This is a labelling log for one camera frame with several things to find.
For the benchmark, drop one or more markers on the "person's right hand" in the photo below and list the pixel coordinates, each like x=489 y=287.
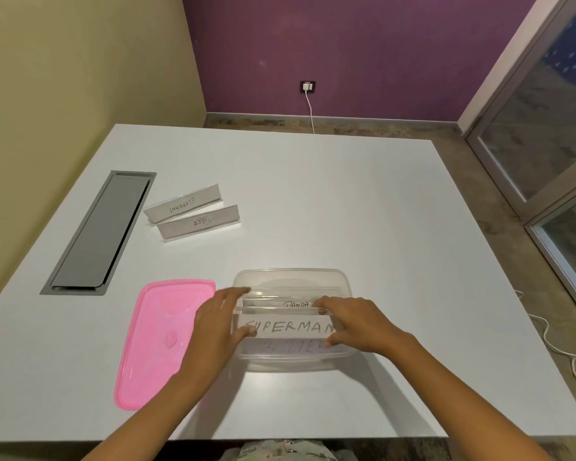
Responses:
x=365 y=326

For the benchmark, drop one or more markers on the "person's left hand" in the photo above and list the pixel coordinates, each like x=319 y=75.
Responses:
x=211 y=326

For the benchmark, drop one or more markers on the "person's right thumb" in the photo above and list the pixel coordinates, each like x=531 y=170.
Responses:
x=338 y=338

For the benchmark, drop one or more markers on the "person's left thumb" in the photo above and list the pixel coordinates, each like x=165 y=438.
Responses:
x=245 y=333

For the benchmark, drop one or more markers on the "clear name plate large lettering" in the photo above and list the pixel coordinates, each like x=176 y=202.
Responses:
x=288 y=327

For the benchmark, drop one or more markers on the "person's right forearm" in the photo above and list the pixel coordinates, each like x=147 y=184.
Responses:
x=456 y=408

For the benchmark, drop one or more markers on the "person's left forearm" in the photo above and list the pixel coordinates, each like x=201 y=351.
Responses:
x=163 y=412

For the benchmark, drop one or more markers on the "clear name plate faint lettering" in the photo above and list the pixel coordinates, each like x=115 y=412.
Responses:
x=281 y=348

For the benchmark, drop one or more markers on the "clear name plate small lettering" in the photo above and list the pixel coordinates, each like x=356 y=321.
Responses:
x=295 y=304

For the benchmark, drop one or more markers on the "clear plastic storage container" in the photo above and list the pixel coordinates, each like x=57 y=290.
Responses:
x=293 y=278

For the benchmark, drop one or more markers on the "pink plastic container lid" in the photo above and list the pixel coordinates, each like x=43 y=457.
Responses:
x=149 y=340

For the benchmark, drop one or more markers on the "clear name plate short word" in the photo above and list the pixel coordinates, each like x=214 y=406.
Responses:
x=199 y=222

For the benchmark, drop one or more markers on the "camouflage trousers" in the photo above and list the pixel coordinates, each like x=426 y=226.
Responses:
x=283 y=451

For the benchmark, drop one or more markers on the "clear name plate long word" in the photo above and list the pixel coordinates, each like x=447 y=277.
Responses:
x=182 y=204

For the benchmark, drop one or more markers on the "aluminium framed glass door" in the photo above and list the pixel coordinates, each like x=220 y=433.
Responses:
x=533 y=115

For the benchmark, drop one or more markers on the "black wall socket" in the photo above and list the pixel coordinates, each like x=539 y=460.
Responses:
x=313 y=86

